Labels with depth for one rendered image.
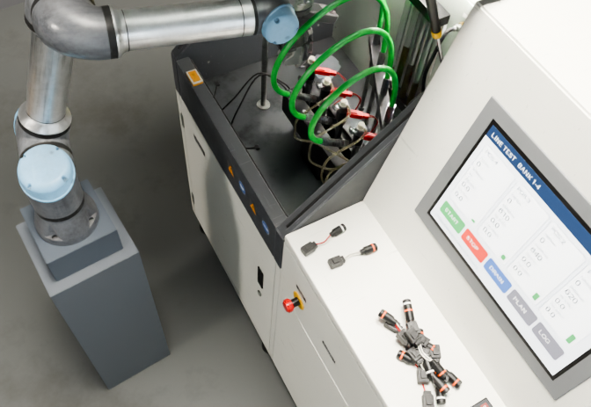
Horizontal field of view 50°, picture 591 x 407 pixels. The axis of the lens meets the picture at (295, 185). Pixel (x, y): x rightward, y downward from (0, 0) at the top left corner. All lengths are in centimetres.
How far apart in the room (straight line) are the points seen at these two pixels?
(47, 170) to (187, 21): 49
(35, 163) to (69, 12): 42
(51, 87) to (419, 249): 87
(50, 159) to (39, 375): 118
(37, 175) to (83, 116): 160
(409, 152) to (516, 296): 37
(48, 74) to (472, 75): 85
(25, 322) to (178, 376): 61
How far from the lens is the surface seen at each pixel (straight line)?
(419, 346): 141
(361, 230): 154
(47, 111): 151
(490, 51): 122
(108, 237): 165
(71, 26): 121
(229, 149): 168
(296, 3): 145
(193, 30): 124
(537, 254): 124
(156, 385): 242
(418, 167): 140
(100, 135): 299
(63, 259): 165
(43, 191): 148
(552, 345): 130
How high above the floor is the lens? 230
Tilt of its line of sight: 56 degrees down
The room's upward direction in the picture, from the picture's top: 6 degrees clockwise
